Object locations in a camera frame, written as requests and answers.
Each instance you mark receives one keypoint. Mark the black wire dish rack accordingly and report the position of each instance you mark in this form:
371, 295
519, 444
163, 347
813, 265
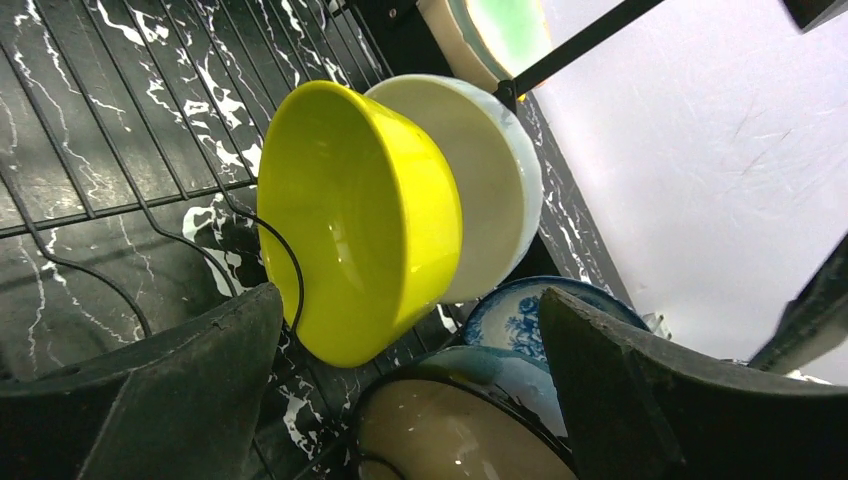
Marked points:
131, 134

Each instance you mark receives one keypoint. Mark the dark blue beige bowl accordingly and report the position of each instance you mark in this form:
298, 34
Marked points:
464, 412

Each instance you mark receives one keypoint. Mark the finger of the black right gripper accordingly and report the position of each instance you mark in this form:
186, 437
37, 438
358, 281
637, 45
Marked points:
812, 324

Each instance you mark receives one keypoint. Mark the pale green bowl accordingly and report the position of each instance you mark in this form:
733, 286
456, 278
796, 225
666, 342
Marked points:
487, 41

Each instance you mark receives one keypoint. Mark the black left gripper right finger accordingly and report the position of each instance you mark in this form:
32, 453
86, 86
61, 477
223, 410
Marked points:
637, 406

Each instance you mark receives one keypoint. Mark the blue patterned bowl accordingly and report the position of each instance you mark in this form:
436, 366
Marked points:
508, 317

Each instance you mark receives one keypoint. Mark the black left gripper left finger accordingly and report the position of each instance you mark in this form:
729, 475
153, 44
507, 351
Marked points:
181, 404

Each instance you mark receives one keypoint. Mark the yellow green bowl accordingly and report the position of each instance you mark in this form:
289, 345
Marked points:
361, 224

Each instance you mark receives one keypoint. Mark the dark striped white bowl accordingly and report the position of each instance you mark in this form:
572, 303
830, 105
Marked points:
495, 167

